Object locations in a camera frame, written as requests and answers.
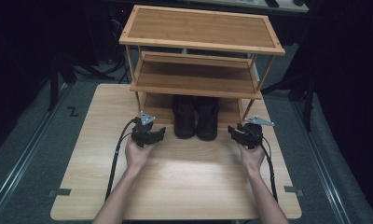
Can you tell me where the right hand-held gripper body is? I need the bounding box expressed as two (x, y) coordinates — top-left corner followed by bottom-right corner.
(239, 116), (275, 150)

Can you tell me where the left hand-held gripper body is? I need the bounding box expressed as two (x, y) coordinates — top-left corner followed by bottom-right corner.
(131, 111), (157, 148)

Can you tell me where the black knit sneaker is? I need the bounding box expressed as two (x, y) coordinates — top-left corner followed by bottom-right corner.
(172, 94), (198, 140)
(195, 95), (221, 142)

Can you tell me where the wooden three-tier shoe rack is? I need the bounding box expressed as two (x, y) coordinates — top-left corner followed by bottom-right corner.
(118, 4), (286, 129)

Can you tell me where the person's left hand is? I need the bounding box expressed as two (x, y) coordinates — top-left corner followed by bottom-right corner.
(124, 135), (157, 175)

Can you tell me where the person's right hand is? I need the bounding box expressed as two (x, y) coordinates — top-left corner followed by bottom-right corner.
(237, 142), (267, 177)

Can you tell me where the black metal stand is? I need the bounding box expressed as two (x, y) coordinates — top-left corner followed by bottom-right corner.
(261, 69), (317, 133)

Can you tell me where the grey tape strip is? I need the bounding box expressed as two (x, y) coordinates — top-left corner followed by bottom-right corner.
(48, 188), (73, 198)
(283, 185), (304, 198)

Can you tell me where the black tripod stand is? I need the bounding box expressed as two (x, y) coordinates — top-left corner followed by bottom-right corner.
(47, 50), (116, 112)

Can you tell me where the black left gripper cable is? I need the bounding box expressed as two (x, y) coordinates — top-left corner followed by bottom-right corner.
(104, 117), (140, 203)

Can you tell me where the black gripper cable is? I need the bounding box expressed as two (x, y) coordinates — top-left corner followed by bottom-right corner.
(259, 135), (280, 203)
(104, 117), (140, 203)

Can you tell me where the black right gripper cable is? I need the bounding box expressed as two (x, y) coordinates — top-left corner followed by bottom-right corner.
(259, 135), (280, 203)

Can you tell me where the bundle of black cables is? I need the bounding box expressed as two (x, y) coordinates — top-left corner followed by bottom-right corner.
(109, 17), (132, 84)

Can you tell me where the metal floor rail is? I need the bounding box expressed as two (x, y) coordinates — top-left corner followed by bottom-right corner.
(290, 100), (352, 224)
(0, 83), (71, 217)

